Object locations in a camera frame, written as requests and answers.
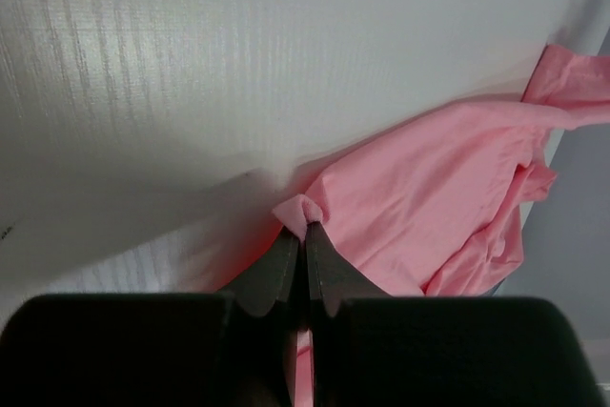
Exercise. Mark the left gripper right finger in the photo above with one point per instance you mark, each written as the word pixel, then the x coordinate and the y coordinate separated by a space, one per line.
pixel 373 349

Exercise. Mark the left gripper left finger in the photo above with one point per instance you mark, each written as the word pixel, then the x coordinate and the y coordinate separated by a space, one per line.
pixel 234 347

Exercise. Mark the pink t shirt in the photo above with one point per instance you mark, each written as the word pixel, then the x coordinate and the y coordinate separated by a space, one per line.
pixel 432 208

